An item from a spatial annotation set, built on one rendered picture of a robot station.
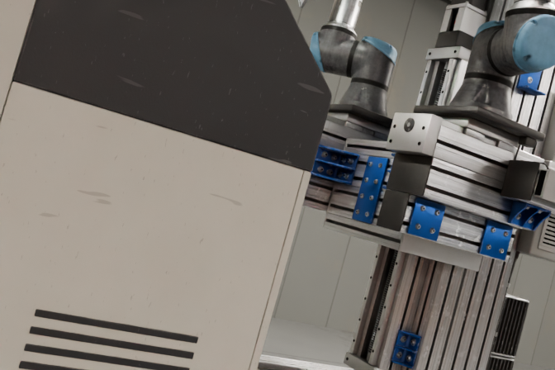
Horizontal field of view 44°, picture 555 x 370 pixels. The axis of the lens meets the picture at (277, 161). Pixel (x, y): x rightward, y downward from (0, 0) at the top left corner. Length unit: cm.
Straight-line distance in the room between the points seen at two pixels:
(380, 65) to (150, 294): 110
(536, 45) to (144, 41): 83
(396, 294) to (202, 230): 75
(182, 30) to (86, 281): 47
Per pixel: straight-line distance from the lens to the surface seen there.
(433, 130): 156
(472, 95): 169
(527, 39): 159
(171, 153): 126
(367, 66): 210
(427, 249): 177
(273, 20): 134
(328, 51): 213
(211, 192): 129
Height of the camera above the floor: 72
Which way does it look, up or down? 3 degrees up
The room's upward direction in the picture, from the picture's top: 16 degrees clockwise
